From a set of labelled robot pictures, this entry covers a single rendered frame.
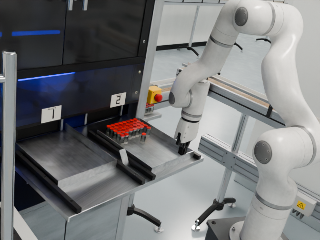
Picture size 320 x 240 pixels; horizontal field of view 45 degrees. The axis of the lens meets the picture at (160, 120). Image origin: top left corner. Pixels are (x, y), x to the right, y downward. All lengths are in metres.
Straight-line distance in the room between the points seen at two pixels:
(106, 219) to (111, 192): 0.77
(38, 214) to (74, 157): 0.37
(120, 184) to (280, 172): 0.59
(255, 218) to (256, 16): 0.60
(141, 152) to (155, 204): 1.22
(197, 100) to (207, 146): 1.18
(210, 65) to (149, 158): 0.47
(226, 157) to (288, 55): 1.48
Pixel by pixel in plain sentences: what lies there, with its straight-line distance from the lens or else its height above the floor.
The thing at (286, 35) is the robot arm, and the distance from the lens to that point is 1.22.
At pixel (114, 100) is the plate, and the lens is 1.72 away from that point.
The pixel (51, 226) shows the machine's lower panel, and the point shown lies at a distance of 1.89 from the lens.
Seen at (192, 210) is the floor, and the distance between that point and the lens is 2.85.
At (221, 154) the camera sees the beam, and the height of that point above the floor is 0.50.
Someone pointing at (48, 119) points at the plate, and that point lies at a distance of 1.54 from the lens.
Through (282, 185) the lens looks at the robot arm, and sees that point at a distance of 1.15.
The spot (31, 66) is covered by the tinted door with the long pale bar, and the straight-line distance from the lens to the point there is 1.43.
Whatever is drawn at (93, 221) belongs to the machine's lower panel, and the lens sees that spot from 2.07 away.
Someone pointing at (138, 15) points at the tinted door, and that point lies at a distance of 1.67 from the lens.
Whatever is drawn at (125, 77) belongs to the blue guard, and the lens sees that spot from 1.71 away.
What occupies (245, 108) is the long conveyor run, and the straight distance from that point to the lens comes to 2.38.
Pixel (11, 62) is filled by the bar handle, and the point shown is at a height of 1.46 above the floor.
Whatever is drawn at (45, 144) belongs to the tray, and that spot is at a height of 0.88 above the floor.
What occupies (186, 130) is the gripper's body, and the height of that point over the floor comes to 1.04.
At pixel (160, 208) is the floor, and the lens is 2.79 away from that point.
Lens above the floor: 1.70
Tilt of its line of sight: 25 degrees down
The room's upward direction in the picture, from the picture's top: 11 degrees clockwise
